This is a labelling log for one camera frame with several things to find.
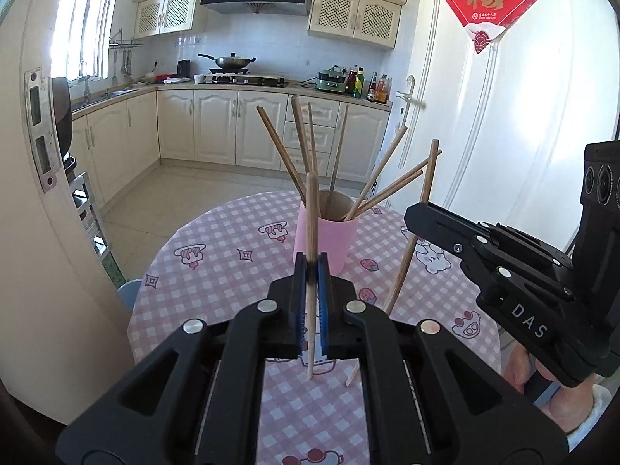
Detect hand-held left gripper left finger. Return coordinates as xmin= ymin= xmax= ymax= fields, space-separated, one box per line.
xmin=55 ymin=253 xmax=310 ymax=465

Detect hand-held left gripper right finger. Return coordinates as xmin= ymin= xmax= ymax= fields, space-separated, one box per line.
xmin=316 ymin=252 xmax=568 ymax=465

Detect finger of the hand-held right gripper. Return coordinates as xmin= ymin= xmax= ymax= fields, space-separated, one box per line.
xmin=469 ymin=223 xmax=575 ymax=282
xmin=404 ymin=202 xmax=577 ymax=303

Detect pink chopstick holder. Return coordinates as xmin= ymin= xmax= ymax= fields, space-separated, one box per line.
xmin=292 ymin=190 xmax=360 ymax=278

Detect bunch of wooden chopsticks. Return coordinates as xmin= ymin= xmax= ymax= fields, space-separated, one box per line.
xmin=256 ymin=95 xmax=443 ymax=221

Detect person's right forearm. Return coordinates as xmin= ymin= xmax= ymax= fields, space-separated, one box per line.
xmin=564 ymin=380 xmax=613 ymax=451

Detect person's right hand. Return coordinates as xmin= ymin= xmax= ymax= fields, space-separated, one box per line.
xmin=504 ymin=343 xmax=599 ymax=436

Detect pink checked tablecloth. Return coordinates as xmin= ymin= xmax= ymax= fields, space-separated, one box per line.
xmin=127 ymin=190 xmax=507 ymax=465

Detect white panelled door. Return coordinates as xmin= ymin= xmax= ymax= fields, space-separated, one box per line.
xmin=375 ymin=0 xmax=620 ymax=272

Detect row of condiment bottles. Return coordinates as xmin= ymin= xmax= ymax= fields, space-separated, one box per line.
xmin=345 ymin=64 xmax=393 ymax=104

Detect blue stool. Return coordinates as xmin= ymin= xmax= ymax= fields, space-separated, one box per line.
xmin=117 ymin=278 xmax=145 ymax=312

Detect green countertop appliance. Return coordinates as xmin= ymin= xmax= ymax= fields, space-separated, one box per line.
xmin=317 ymin=65 xmax=350 ymax=94

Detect cream base kitchen cabinets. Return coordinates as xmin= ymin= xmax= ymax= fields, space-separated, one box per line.
xmin=72 ymin=84 xmax=392 ymax=204

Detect gas stove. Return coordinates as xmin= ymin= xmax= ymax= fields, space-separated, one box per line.
xmin=196 ymin=72 xmax=286 ymax=87

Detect cream upper kitchen cabinets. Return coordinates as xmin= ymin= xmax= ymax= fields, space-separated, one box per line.
xmin=132 ymin=0 xmax=413 ymax=50

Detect black wok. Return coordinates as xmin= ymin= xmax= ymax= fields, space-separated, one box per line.
xmin=198 ymin=52 xmax=257 ymax=71

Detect sink faucet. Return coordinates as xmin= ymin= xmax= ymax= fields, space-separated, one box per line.
xmin=79 ymin=60 xmax=94 ymax=106

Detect metal door strike plate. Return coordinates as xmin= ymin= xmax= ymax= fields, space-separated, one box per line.
xmin=24 ymin=68 xmax=61 ymax=193

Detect kitchen window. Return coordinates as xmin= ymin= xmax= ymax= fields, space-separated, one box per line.
xmin=48 ymin=0 xmax=119 ymax=85

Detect white door handle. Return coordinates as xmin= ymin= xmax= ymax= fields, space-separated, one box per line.
xmin=396 ymin=75 xmax=427 ymax=129

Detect wall utensil rack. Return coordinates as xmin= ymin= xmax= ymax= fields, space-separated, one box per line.
xmin=108 ymin=29 xmax=144 ymax=84

